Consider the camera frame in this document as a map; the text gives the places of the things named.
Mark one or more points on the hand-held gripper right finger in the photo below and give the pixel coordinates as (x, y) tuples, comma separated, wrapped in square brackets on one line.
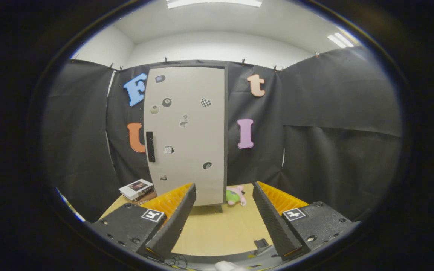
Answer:
[(275, 226)]

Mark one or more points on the light grey shoe cabinet door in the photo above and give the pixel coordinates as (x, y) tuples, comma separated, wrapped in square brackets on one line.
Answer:
[(190, 143)]

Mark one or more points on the white book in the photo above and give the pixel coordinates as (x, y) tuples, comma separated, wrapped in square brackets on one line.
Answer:
[(136, 186)]

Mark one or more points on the pink green plush toy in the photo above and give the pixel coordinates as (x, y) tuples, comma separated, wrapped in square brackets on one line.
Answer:
[(234, 195)]

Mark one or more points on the long ceiling light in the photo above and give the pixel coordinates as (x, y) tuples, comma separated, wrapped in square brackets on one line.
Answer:
[(213, 3)]

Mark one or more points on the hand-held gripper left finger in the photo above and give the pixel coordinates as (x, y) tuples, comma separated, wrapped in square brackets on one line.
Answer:
[(173, 226)]

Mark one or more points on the brown book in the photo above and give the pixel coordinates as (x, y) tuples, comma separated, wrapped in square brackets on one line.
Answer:
[(148, 197)]

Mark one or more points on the small black block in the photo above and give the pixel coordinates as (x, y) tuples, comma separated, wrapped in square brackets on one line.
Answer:
[(261, 243)]

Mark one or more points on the black backdrop cloth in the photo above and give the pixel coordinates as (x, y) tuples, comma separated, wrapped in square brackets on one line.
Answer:
[(333, 158)]

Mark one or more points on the row of small cloth clips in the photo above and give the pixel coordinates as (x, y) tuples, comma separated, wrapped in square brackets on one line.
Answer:
[(166, 60)]

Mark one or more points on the dark grey shoe cabinet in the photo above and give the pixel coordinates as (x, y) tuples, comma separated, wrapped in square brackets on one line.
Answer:
[(226, 150)]

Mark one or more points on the small ceiling light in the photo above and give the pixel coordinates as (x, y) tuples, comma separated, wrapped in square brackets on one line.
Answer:
[(340, 40)]

